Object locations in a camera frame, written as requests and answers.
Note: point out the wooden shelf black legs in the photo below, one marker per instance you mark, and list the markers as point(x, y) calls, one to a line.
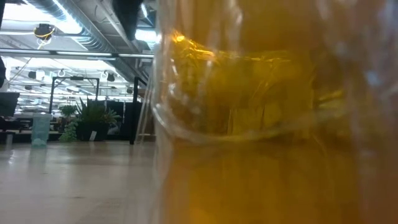
point(134, 112)

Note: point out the black background partition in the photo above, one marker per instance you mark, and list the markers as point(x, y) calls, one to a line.
point(119, 109)

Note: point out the potted succulent plant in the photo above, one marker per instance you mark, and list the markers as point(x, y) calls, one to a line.
point(93, 116)

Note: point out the white plant label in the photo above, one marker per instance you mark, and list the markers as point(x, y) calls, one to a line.
point(93, 135)

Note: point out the background green plant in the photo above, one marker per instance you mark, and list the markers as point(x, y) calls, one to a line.
point(67, 109)

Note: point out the black monitor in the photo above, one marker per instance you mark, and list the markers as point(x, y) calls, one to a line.
point(8, 104)

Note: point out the silver overhead rail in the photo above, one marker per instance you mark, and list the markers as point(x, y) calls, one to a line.
point(77, 53)

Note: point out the black background gantry frame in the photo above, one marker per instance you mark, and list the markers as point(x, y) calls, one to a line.
point(51, 96)

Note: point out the round black overhead camera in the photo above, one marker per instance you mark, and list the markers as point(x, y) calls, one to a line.
point(44, 31)

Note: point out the grey metal post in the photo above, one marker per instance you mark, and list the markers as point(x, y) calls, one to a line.
point(9, 139)

